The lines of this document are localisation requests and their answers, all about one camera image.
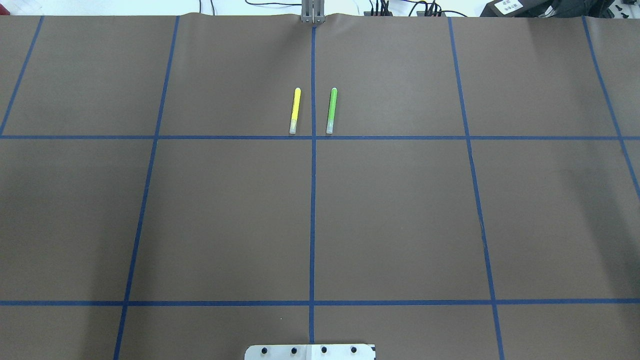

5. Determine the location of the green marker pen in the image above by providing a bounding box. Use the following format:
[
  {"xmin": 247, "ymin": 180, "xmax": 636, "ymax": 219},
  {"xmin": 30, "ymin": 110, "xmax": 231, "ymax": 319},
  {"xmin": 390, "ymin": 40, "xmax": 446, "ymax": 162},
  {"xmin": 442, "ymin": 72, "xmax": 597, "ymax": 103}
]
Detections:
[{"xmin": 326, "ymin": 87, "xmax": 339, "ymax": 135}]

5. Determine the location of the yellow marker pen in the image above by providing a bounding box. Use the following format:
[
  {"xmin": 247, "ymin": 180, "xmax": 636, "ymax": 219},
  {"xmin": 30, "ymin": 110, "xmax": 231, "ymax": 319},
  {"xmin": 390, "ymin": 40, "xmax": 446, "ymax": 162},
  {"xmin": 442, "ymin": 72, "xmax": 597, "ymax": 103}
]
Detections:
[{"xmin": 288, "ymin": 87, "xmax": 302, "ymax": 135}]

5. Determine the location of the brown paper table cover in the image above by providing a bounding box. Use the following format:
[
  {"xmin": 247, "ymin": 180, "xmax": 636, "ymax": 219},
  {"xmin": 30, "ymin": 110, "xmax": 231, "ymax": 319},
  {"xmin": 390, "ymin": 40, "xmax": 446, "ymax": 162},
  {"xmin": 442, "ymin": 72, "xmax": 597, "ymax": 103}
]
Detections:
[{"xmin": 0, "ymin": 13, "xmax": 639, "ymax": 360}]

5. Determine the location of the black box white label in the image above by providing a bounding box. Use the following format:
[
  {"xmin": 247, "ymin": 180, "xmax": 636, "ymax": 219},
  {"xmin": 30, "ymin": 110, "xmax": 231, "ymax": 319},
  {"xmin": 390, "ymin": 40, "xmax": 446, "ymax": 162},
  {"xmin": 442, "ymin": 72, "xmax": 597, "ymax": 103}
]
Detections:
[{"xmin": 480, "ymin": 0, "xmax": 554, "ymax": 18}]

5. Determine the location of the aluminium frame post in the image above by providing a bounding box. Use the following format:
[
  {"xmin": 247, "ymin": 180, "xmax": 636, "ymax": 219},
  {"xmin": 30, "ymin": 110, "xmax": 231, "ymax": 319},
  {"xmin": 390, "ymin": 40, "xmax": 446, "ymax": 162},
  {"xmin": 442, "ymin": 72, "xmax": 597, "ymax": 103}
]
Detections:
[{"xmin": 301, "ymin": 0, "xmax": 326, "ymax": 25}]

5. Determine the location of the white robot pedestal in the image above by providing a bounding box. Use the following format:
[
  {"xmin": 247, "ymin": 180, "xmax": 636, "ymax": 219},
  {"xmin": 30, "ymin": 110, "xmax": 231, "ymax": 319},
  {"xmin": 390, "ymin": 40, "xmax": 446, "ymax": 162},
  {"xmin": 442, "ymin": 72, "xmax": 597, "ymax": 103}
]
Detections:
[{"xmin": 244, "ymin": 343, "xmax": 377, "ymax": 360}]

